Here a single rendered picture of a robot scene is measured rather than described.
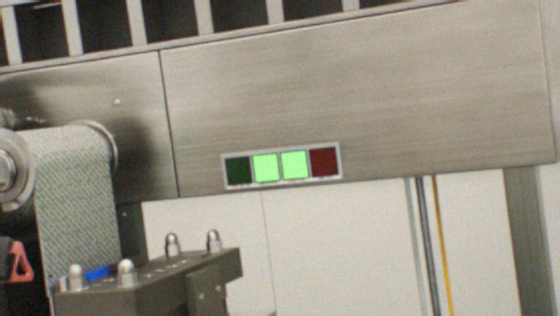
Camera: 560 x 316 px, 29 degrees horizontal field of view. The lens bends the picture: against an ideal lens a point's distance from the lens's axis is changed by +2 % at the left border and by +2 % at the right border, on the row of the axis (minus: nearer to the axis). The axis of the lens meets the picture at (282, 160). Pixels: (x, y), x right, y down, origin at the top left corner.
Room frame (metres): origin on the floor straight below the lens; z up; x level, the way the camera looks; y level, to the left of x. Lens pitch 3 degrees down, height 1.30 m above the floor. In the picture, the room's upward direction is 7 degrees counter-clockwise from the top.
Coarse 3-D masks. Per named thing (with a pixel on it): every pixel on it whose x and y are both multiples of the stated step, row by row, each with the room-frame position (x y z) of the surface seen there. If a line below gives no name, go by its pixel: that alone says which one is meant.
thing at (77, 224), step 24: (48, 192) 1.90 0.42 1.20; (72, 192) 1.96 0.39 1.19; (96, 192) 2.03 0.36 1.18; (48, 216) 1.89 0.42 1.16; (72, 216) 1.95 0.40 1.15; (96, 216) 2.02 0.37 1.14; (48, 240) 1.88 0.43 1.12; (72, 240) 1.94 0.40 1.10; (96, 240) 2.01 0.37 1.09; (48, 264) 1.87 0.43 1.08; (72, 264) 1.93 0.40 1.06; (96, 264) 2.00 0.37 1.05; (48, 288) 1.86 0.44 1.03
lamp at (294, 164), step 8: (296, 152) 2.00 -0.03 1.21; (304, 152) 2.00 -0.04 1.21; (288, 160) 2.01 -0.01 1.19; (296, 160) 2.00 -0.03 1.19; (304, 160) 2.00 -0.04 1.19; (288, 168) 2.01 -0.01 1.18; (296, 168) 2.01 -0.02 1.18; (304, 168) 2.00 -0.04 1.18; (288, 176) 2.01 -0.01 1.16; (296, 176) 2.01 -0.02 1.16; (304, 176) 2.00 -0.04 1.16
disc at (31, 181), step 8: (0, 128) 1.88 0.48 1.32; (0, 136) 1.88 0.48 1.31; (8, 136) 1.87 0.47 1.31; (16, 136) 1.87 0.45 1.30; (16, 144) 1.87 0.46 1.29; (24, 144) 1.86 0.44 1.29; (24, 152) 1.86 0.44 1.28; (32, 152) 1.86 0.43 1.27; (32, 160) 1.86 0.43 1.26; (32, 168) 1.86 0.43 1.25; (32, 176) 1.86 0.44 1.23; (32, 184) 1.86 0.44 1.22; (24, 192) 1.87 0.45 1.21; (16, 200) 1.87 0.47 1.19; (24, 200) 1.87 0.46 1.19; (0, 208) 1.89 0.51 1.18; (8, 208) 1.88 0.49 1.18; (16, 208) 1.88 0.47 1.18
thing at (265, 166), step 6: (258, 156) 2.04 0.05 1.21; (264, 156) 2.03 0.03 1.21; (270, 156) 2.03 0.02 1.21; (258, 162) 2.04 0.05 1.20; (264, 162) 2.03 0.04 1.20; (270, 162) 2.03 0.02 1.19; (276, 162) 2.02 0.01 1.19; (258, 168) 2.04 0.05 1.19; (264, 168) 2.03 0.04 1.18; (270, 168) 2.03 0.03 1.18; (276, 168) 2.02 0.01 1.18; (258, 174) 2.04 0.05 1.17; (264, 174) 2.03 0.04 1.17; (270, 174) 2.03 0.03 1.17; (276, 174) 2.02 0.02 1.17; (258, 180) 2.04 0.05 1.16; (264, 180) 2.03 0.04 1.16
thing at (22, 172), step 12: (96, 132) 2.10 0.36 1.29; (0, 144) 1.88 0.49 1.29; (12, 144) 1.87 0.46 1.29; (12, 156) 1.87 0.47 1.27; (24, 156) 1.86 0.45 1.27; (108, 156) 2.09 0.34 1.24; (24, 168) 1.86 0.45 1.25; (24, 180) 1.86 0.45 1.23; (0, 192) 1.88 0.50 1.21; (12, 192) 1.87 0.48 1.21
